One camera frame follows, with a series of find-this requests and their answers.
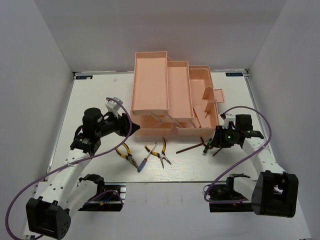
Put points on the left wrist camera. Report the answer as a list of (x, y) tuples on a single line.
[(113, 105)]

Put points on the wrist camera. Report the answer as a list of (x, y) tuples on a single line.
[(113, 105), (228, 121)]

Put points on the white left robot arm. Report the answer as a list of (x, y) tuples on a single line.
[(50, 214)]

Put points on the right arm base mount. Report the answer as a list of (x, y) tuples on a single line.
[(220, 193)]

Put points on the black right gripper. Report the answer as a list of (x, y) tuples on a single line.
[(218, 141)]

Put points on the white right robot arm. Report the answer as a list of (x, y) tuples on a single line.
[(274, 193)]

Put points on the green black precision screwdriver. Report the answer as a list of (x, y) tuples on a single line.
[(207, 146)]

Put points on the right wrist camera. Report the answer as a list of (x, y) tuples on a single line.
[(228, 121)]

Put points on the pink plastic toolbox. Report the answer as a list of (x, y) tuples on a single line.
[(173, 98)]

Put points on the brown hex key left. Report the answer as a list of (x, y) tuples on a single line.
[(192, 147)]

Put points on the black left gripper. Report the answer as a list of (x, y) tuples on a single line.
[(122, 123)]

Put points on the yellow pliers right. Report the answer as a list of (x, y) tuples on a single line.
[(161, 155)]

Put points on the yellow needle-nose pliers left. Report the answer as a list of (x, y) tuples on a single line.
[(128, 156)]

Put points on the red blue handled screwdriver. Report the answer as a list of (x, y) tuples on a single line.
[(144, 161)]

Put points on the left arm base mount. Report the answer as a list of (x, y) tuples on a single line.
[(110, 201)]

